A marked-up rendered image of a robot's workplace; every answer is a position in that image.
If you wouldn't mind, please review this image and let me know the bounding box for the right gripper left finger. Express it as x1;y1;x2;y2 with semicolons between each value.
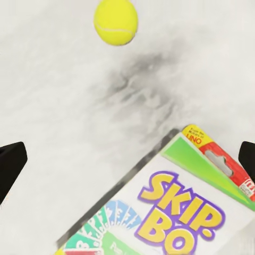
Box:
0;141;28;205

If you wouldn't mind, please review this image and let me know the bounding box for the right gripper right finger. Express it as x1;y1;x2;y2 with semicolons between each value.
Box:
238;141;255;184

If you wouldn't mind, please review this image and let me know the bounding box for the tennis ball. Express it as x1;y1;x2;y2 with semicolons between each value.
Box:
94;0;138;46

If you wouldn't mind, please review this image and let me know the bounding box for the board game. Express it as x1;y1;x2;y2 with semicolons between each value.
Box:
55;124;255;255

